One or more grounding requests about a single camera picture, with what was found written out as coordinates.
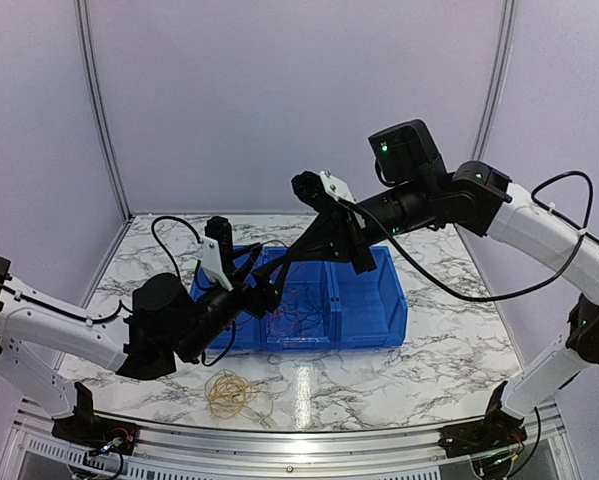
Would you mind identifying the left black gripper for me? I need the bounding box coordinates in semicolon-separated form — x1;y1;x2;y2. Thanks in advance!
179;242;292;361

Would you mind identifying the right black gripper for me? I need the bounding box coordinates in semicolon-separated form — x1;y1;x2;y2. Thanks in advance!
288;173;437;273

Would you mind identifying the blue cable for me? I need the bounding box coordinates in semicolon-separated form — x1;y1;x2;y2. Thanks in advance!
268;284;328;341

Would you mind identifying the yellow cable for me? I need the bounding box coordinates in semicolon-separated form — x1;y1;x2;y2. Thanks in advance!
203;368;275;421

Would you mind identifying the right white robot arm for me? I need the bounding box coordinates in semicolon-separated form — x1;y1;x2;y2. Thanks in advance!
289;119;599;448

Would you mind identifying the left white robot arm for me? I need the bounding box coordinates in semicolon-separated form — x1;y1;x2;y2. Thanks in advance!
0;243;290;445

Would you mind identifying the left blue storage bin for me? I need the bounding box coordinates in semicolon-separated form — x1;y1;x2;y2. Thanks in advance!
190;244;263;355

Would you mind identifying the blue storage bin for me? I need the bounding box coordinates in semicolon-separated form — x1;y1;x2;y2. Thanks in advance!
260;262;336;352
190;244;263;355
330;246;408;350

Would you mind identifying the middle blue storage bin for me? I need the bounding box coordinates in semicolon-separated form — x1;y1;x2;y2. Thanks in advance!
260;262;336;352

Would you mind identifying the right blue storage bin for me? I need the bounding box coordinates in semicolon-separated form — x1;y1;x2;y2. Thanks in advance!
330;246;408;350

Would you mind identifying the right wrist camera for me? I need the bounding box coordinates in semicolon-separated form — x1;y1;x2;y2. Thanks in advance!
291;171;356;209

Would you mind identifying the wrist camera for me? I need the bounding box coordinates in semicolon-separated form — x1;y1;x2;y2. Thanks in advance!
291;171;356;209
200;216;234;291

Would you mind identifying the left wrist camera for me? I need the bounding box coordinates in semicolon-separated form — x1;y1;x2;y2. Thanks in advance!
200;216;234;291

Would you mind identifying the aluminium front rail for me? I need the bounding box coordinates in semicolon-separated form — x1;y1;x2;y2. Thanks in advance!
8;412;580;480

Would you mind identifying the right aluminium frame post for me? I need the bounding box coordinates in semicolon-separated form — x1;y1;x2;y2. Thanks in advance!
461;0;518;163

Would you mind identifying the aluminium frame post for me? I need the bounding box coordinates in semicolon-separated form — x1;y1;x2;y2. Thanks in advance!
461;0;518;163
74;0;133;222

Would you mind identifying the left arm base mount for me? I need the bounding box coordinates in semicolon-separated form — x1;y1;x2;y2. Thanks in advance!
52;382;139;456

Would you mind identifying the left aluminium frame post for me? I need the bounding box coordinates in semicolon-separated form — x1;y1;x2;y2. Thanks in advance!
74;0;133;222

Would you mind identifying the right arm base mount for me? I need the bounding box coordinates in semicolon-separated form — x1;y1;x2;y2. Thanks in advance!
438;381;527;458

